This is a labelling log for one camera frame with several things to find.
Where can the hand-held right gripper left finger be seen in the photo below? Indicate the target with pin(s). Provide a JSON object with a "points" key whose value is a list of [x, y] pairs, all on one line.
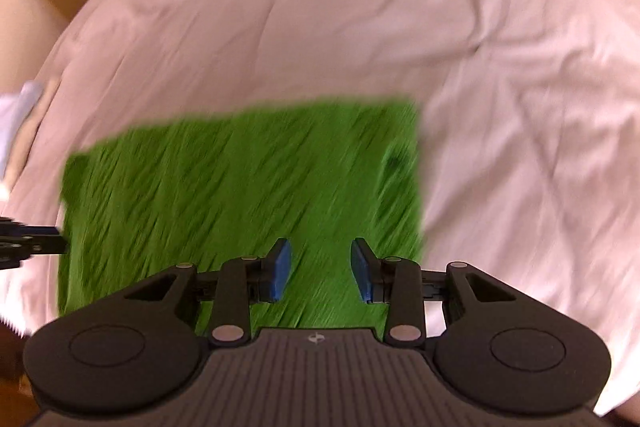
{"points": [[282, 269]]}

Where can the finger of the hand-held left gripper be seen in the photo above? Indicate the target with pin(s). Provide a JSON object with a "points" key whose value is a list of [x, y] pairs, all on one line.
{"points": [[47, 243]]}

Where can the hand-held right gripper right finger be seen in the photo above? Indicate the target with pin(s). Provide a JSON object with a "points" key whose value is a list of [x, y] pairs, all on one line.
{"points": [[361, 269]]}

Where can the green knit sweater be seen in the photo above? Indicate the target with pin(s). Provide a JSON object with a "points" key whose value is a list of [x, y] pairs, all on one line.
{"points": [[225, 182]]}

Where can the light blue folded cloth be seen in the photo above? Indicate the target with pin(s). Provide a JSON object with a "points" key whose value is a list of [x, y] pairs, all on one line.
{"points": [[17, 117]]}

